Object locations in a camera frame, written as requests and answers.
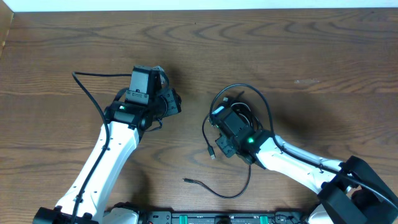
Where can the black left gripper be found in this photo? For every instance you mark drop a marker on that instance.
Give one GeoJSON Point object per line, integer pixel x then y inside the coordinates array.
{"type": "Point", "coordinates": [171, 101]}

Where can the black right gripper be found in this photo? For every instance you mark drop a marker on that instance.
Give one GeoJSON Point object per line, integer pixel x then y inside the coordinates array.
{"type": "Point", "coordinates": [224, 145]}

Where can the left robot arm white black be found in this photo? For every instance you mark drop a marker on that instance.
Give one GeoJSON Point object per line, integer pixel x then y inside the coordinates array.
{"type": "Point", "coordinates": [131, 114]}

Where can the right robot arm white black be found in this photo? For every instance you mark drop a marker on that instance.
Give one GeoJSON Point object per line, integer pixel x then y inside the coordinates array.
{"type": "Point", "coordinates": [349, 192]}

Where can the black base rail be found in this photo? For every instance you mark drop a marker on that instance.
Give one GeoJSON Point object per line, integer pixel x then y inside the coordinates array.
{"type": "Point", "coordinates": [167, 217]}

